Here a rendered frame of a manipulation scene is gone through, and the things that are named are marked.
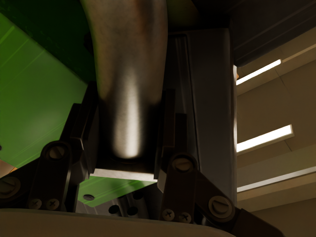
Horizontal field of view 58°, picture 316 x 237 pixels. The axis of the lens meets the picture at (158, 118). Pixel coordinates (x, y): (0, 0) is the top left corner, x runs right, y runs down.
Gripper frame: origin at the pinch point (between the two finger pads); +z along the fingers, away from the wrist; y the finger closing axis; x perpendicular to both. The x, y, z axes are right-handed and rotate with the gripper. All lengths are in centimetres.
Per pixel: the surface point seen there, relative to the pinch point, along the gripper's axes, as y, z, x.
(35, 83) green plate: -5.6, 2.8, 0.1
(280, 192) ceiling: 195, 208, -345
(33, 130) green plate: -6.7, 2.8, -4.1
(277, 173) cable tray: 131, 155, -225
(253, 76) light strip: 206, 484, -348
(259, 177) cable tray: 118, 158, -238
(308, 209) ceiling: 227, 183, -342
